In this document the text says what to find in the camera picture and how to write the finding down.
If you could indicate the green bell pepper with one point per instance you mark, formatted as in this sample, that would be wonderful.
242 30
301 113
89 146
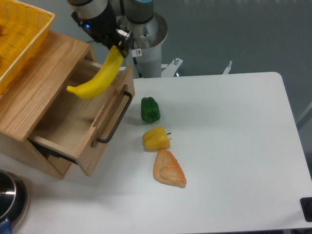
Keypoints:
150 111

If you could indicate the wooden drawer cabinet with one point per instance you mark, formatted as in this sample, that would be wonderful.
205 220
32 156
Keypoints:
29 96

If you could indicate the yellow plastic mesh basket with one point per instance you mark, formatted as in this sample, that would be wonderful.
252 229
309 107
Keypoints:
23 28

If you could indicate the triangular bread pastry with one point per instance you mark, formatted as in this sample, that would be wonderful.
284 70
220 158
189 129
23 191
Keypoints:
167 170

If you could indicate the blue object bottom left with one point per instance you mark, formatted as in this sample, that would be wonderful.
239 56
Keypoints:
5 226

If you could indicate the yellow banana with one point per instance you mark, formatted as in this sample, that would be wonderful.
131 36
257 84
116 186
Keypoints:
103 78

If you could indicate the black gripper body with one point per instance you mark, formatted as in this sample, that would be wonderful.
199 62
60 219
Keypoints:
97 20

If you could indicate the open wooden top drawer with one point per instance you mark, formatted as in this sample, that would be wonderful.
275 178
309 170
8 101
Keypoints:
66 132

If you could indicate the yellow bell pepper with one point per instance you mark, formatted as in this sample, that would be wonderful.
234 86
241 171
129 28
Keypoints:
156 139

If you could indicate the black metal drawer handle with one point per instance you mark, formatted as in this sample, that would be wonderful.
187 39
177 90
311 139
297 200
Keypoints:
111 123

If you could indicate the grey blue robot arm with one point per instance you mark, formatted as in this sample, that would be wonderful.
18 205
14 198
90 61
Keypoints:
136 11

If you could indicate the metal pot with lid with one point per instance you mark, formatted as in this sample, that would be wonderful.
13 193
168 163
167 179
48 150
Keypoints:
13 198

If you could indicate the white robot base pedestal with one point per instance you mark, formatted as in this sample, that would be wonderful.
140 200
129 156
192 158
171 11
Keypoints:
145 55

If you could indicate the white metal table bracket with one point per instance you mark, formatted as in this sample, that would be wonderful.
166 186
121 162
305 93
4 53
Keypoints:
170 70

